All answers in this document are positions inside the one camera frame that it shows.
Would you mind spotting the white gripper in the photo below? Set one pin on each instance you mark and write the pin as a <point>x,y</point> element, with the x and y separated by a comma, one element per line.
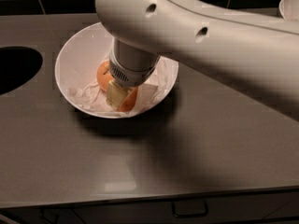
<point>129,74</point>

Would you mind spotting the smooth orange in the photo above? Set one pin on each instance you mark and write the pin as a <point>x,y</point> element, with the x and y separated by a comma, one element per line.
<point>129,102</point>

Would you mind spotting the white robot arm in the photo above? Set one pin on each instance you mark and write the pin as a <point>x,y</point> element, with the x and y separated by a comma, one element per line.
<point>251,53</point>

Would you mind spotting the white bowl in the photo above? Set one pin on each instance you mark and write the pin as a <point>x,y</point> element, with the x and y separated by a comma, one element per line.
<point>79,59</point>

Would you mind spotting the orange with stem dimple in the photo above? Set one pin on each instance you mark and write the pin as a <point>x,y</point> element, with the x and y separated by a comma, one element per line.
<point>103,75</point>

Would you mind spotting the white crumpled paper towel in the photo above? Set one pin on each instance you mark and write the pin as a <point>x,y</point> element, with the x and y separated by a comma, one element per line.
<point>151,93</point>

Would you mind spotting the black drawer handle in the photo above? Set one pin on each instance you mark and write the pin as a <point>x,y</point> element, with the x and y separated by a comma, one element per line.
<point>189,209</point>
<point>49,216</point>

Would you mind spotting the black left drawer handle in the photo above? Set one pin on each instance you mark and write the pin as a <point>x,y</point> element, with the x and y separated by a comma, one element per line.
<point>49,216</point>

